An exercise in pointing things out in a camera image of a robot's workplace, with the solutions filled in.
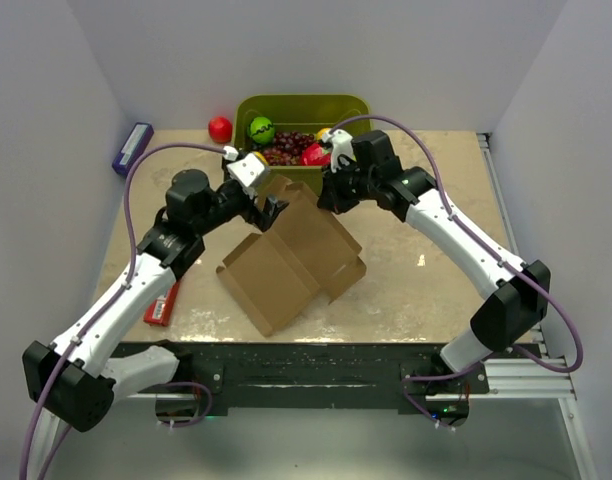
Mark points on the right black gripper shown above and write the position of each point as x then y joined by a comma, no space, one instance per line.
332,197

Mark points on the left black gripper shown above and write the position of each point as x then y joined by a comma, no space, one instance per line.
253,215

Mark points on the brown cardboard box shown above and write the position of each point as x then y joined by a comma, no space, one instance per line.
275,275

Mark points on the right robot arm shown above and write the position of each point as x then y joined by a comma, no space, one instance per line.
366,168

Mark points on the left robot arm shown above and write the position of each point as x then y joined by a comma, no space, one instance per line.
76,377

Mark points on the red flat box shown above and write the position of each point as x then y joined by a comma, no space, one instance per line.
159,313

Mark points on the purple flat box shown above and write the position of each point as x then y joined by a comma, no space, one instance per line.
133,147

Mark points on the red dragon fruit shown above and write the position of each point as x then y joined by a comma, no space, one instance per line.
315,156

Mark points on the yellow lemon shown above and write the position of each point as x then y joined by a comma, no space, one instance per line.
324,135

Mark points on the small yellow fruit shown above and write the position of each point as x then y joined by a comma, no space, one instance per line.
260,156

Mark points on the purple grape bunch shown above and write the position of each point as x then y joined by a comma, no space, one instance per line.
286,148

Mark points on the green plastic bin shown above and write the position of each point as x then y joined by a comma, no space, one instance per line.
304,113

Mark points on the green striped ball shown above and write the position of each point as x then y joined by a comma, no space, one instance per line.
261,130

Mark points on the red apple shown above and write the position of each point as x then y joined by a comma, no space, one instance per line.
220,130

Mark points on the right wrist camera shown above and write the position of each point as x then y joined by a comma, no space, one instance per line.
341,149

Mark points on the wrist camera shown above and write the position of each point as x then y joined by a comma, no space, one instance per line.
245,168
341,149

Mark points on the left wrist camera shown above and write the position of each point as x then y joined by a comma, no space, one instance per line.
245,168

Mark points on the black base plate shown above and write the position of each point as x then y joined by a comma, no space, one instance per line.
382,376

